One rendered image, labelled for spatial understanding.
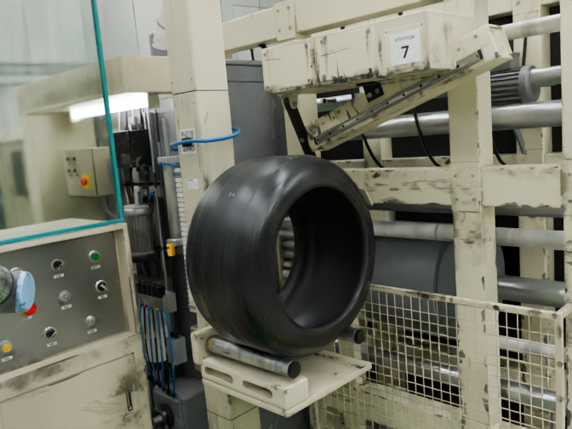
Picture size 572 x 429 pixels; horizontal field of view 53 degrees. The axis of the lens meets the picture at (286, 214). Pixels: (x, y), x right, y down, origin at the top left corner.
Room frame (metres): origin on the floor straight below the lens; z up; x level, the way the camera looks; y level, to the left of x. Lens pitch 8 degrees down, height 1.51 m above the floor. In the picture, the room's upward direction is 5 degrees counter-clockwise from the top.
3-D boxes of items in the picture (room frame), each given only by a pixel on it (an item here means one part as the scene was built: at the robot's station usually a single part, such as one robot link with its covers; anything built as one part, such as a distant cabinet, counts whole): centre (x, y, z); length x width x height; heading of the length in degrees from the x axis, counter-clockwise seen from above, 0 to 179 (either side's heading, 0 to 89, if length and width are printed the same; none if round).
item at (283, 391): (1.54, 0.14, 0.84); 0.36 x 0.09 x 0.06; 45
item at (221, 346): (1.53, 0.13, 0.90); 0.35 x 0.05 x 0.05; 45
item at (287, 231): (2.06, -0.08, 1.05); 0.20 x 0.15 x 0.30; 45
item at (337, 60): (1.76, -0.26, 1.71); 0.61 x 0.25 x 0.15; 45
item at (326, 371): (1.64, 0.04, 0.80); 0.37 x 0.36 x 0.02; 135
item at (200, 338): (1.76, 0.16, 0.90); 0.40 x 0.03 x 0.10; 135
